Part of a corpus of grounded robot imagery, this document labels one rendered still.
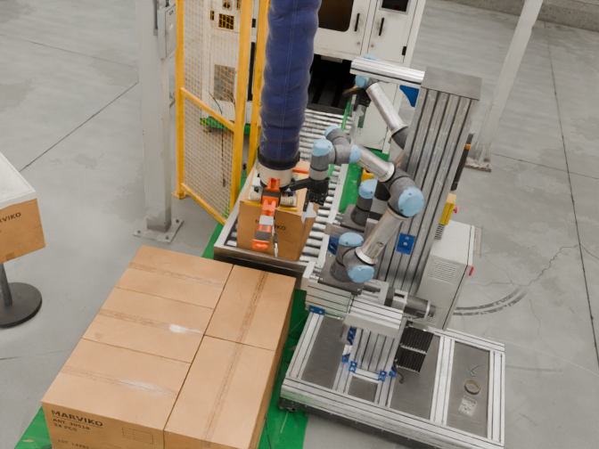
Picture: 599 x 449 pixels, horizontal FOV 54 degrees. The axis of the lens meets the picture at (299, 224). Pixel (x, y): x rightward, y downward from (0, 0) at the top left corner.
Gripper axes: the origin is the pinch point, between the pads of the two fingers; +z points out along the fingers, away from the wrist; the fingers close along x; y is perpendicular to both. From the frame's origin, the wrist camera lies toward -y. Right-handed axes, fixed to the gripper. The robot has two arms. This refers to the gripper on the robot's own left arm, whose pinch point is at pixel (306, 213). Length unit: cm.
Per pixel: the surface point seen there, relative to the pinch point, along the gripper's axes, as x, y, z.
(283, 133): 56, -28, -4
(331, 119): 279, -42, 98
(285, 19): 54, -33, -61
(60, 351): 0, -139, 152
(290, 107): 55, -26, -19
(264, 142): 57, -38, 6
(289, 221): 73, -23, 63
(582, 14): 942, 255, 128
